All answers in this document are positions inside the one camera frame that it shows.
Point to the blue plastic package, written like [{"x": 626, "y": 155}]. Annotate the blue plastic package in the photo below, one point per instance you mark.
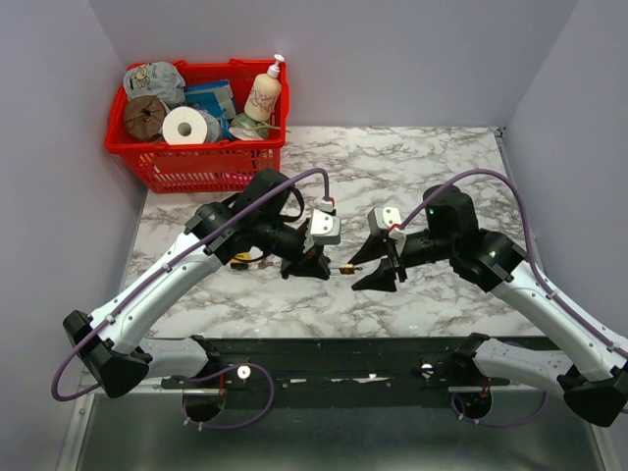
[{"x": 214, "y": 97}]

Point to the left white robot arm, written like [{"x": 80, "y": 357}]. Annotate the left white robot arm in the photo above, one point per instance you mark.
[{"x": 111, "y": 341}]

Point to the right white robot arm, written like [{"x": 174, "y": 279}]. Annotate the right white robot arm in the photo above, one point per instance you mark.
[{"x": 589, "y": 376}]

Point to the grey crumpled printed bag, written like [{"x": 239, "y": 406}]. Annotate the grey crumpled printed bag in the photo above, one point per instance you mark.
[{"x": 160, "y": 79}]

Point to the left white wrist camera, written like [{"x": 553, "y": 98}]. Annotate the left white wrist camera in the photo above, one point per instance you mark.
[{"x": 325, "y": 228}]

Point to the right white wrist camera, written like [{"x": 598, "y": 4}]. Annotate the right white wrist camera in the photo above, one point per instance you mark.
[{"x": 385, "y": 223}]

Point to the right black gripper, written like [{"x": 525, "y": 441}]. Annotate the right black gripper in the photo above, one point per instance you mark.
[{"x": 383, "y": 278}]

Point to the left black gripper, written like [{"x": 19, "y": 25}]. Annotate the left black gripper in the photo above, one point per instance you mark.
[{"x": 310, "y": 264}]

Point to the brown paper roll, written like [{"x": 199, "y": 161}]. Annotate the brown paper roll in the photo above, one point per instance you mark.
[{"x": 144, "y": 117}]

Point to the yellow padlock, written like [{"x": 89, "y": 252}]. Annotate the yellow padlock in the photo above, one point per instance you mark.
[{"x": 241, "y": 261}]

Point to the small brass padlock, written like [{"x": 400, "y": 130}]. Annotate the small brass padlock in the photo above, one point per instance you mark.
[{"x": 344, "y": 269}]

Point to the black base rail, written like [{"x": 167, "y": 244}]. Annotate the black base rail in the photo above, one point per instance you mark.
[{"x": 335, "y": 373}]

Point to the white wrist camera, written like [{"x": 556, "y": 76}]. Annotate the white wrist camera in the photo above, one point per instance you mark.
[
  {"x": 385, "y": 223},
  {"x": 325, "y": 228}
]

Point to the cream pump lotion bottle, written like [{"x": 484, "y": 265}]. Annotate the cream pump lotion bottle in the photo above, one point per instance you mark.
[{"x": 264, "y": 92}]

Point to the green white packet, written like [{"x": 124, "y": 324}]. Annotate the green white packet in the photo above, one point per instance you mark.
[{"x": 243, "y": 127}]

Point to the red plastic basket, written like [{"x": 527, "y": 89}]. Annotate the red plastic basket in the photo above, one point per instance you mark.
[{"x": 212, "y": 167}]

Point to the white toilet paper roll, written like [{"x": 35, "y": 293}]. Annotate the white toilet paper roll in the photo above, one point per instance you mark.
[{"x": 184, "y": 126}]

